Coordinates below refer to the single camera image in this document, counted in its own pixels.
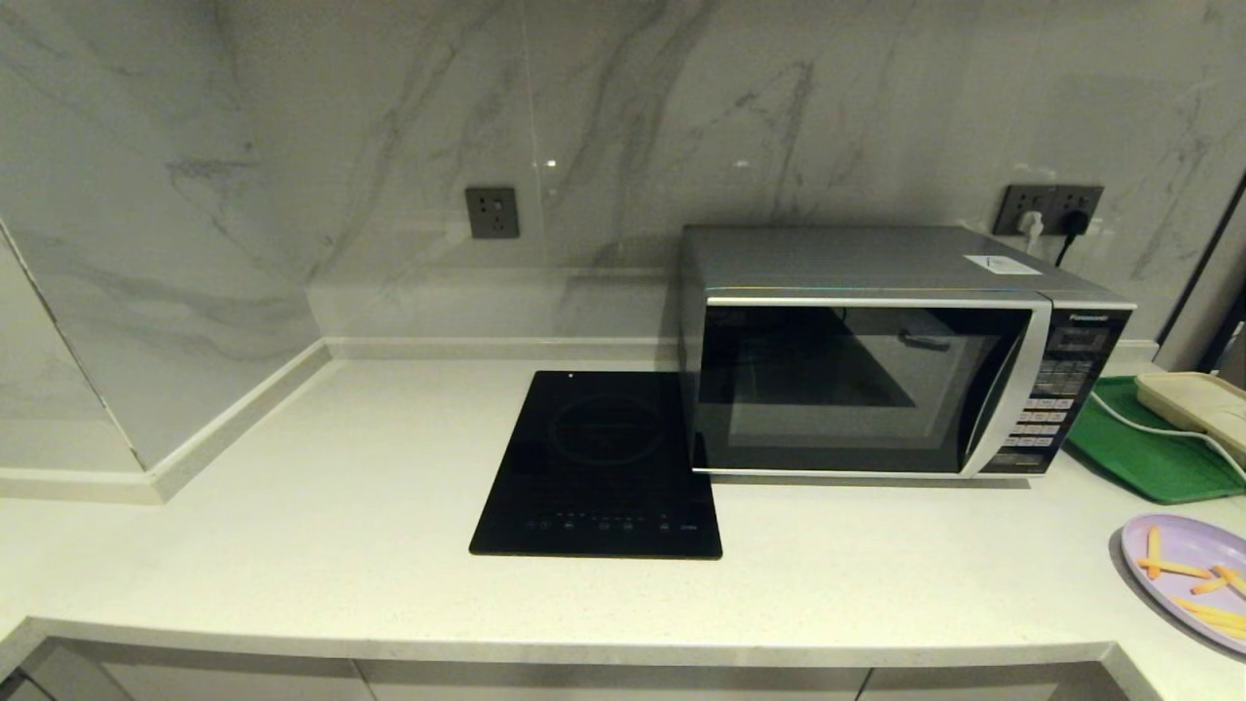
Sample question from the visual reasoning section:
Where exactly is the black glass microwave door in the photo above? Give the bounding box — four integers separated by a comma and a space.
691, 296, 1054, 479

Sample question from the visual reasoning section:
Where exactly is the purple plate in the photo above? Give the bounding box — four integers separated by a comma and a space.
1119, 514, 1246, 655

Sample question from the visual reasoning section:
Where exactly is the silver microwave oven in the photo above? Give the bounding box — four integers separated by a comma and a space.
679, 226, 1138, 481

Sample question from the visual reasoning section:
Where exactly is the black induction cooktop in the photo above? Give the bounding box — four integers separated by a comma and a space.
469, 370, 723, 560

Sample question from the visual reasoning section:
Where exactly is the grey cabinet front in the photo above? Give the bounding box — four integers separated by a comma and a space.
21, 640, 376, 701
859, 662, 1135, 701
355, 660, 870, 701

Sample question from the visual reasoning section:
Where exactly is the green plastic tray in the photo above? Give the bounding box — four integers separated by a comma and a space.
1064, 377, 1246, 505

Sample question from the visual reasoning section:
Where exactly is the grey single wall socket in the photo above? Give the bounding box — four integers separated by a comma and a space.
464, 187, 520, 240

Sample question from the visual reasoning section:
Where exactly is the grey double wall socket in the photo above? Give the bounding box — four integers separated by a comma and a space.
994, 185, 1105, 238

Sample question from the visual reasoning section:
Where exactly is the white power cable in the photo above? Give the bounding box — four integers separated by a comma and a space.
1090, 388, 1246, 485

